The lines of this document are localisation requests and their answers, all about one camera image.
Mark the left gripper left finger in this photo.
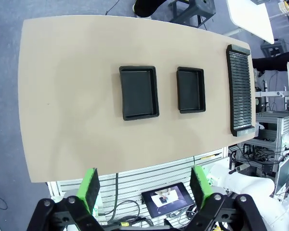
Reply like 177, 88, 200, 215
26, 167, 104, 231

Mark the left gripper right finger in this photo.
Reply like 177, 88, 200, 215
185, 165, 268, 231

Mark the large white side table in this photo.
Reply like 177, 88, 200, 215
226, 0, 275, 45

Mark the grey plastic stool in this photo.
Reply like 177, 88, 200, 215
168, 0, 217, 28
261, 39, 287, 57

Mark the black slotted board rack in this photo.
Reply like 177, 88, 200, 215
225, 44, 256, 137

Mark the person in black trousers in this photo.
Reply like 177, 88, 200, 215
132, 0, 165, 19

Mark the aluminium frame equipment cart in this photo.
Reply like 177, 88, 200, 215
228, 110, 289, 193

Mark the black ESD tray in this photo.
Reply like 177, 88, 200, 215
176, 66, 207, 114
118, 65, 160, 121

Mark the black tablet screen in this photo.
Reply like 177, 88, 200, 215
141, 182, 195, 219

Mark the white slatted robot base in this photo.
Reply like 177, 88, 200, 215
47, 146, 232, 231

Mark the black power cable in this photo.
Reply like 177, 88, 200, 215
112, 172, 120, 223

